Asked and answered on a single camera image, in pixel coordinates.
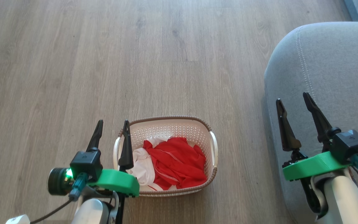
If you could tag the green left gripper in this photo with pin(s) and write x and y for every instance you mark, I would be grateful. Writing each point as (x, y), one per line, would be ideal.
(118, 182)

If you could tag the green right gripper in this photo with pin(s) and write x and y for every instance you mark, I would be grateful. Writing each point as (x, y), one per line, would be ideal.
(315, 165)

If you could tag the white garment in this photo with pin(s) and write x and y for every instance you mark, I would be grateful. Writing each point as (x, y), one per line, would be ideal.
(141, 168)

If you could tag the red cloth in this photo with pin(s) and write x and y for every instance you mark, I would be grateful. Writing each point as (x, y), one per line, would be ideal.
(176, 165)

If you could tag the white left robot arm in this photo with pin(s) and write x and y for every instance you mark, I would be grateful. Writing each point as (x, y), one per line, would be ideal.
(90, 211)

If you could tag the white laundry basket brown rim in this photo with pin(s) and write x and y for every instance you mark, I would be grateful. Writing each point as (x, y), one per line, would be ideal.
(172, 127)

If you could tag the white robot body part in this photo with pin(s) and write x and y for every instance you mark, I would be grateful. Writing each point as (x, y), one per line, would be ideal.
(17, 219)

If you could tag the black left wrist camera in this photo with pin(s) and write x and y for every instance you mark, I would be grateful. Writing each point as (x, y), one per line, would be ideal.
(85, 165)

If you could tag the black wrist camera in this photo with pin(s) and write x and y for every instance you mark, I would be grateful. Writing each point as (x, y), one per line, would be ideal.
(85, 165)
(350, 144)

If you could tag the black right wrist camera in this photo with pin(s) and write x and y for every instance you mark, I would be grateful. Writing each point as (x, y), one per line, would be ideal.
(350, 144)

